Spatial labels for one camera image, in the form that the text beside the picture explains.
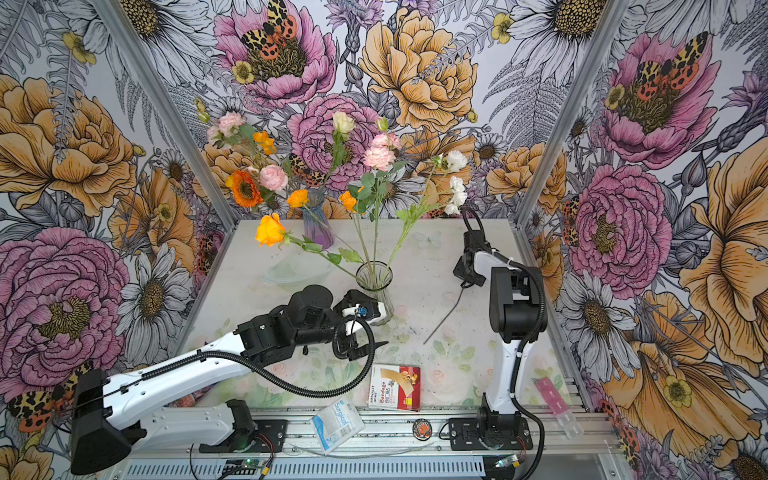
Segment right black corrugated cable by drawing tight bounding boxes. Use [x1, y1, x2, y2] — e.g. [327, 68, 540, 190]
[460, 206, 548, 480]

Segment slotted white cable duct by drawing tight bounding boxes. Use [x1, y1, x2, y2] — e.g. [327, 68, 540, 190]
[114, 456, 486, 479]

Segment orange gerbera flower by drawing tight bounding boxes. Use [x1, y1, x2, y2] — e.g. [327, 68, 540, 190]
[226, 170, 264, 208]

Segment yellow ranunculus stem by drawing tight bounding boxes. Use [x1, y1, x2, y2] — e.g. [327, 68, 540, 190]
[225, 131, 277, 184]

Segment pink rose flower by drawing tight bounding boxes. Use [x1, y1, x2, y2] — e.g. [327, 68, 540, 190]
[258, 165, 306, 207]

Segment right aluminium corner post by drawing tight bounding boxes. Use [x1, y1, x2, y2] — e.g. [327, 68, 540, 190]
[514, 0, 630, 229]

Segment small white rosebud stem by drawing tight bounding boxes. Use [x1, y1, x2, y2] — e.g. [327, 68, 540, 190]
[422, 283, 469, 345]

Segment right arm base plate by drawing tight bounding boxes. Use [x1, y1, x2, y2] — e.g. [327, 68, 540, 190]
[447, 414, 534, 451]

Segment aluminium corner post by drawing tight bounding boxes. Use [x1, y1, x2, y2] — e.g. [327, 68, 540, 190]
[94, 1, 238, 233]
[514, 0, 630, 229]

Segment white carnation stem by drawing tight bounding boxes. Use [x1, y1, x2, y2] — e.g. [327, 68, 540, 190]
[388, 150, 469, 265]

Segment pink clear plastic tube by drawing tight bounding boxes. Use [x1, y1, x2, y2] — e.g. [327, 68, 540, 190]
[534, 377, 584, 440]

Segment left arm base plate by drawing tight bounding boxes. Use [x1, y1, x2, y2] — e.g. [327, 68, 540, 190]
[198, 419, 288, 454]

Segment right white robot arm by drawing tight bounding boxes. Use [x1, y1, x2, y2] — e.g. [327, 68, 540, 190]
[454, 229, 548, 447]

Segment clear ribbed glass vase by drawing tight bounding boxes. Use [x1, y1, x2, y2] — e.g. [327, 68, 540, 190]
[355, 260, 394, 325]

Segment blue purple glass vase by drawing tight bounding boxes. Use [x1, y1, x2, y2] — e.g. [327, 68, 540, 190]
[301, 188, 334, 250]

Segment pink carnation stem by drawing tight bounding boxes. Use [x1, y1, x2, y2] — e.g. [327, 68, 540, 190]
[347, 117, 402, 261]
[207, 112, 254, 148]

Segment black corrugated cable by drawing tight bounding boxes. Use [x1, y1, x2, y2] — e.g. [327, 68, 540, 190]
[140, 314, 377, 400]
[460, 206, 548, 480]

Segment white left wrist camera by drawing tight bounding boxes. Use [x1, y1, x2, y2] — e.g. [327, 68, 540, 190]
[340, 300, 388, 329]

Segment orange yellow flower stems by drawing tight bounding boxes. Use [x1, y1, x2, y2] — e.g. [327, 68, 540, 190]
[287, 186, 374, 263]

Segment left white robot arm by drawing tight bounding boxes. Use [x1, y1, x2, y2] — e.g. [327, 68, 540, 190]
[70, 285, 392, 475]

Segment left aluminium corner post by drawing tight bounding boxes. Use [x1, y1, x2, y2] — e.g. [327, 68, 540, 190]
[94, 1, 238, 233]

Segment left black corrugated cable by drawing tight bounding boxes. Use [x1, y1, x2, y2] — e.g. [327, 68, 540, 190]
[140, 314, 377, 400]

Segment cream white rose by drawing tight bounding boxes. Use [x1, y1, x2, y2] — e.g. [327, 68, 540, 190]
[328, 111, 356, 175]

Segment white blue tissue pack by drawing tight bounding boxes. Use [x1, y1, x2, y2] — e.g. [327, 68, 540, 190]
[311, 398, 365, 454]

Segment red bandage box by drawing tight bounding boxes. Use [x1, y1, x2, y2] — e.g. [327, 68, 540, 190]
[368, 364, 422, 411]

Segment orange rose stem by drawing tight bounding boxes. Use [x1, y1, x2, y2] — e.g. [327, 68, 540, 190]
[255, 213, 363, 277]

